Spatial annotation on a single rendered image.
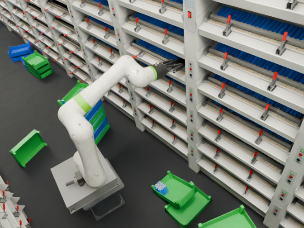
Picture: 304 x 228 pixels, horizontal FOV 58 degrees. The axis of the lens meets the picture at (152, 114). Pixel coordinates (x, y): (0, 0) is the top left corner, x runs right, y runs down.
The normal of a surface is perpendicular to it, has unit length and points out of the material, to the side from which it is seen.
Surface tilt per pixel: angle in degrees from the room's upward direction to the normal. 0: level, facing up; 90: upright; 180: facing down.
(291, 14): 108
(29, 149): 90
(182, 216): 0
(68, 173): 2
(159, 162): 0
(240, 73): 18
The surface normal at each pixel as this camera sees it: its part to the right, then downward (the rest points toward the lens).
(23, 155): 0.86, 0.29
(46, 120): -0.11, -0.71
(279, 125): -0.33, -0.52
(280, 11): -0.66, 0.72
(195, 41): -0.73, 0.53
